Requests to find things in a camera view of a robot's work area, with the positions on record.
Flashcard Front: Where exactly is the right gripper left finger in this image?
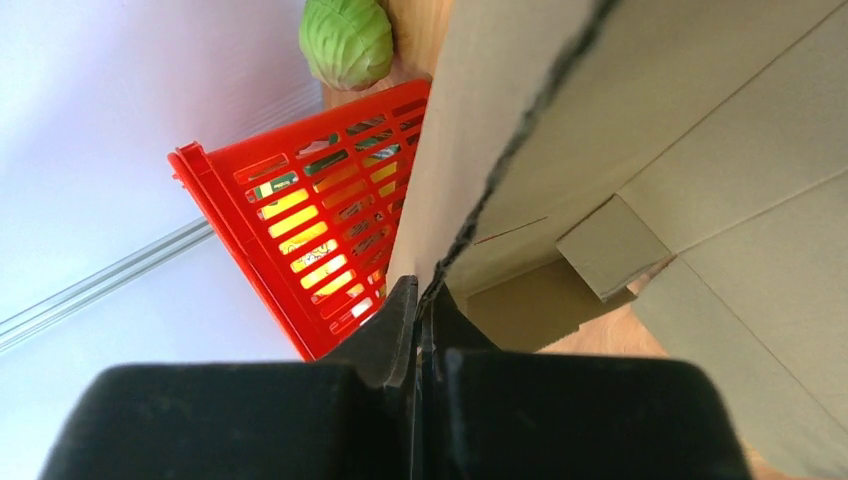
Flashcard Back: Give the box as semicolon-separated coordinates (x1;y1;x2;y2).
41;276;420;479

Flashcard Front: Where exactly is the red plastic shopping basket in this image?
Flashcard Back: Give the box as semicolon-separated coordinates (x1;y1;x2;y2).
168;80;431;361

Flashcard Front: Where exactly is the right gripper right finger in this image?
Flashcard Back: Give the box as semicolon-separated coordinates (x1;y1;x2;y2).
420;290;751;479

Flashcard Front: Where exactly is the green cabbage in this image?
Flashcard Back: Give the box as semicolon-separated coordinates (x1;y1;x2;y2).
298;0;394;92

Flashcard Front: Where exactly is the large brown cardboard box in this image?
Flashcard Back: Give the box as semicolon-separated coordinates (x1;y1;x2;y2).
386;0;848;432

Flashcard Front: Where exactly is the yellow orange juice carton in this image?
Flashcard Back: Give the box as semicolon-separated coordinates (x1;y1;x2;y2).
247;136;411;315

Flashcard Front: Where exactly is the aluminium frame post left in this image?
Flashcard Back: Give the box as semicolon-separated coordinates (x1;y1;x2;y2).
1;219;214;352

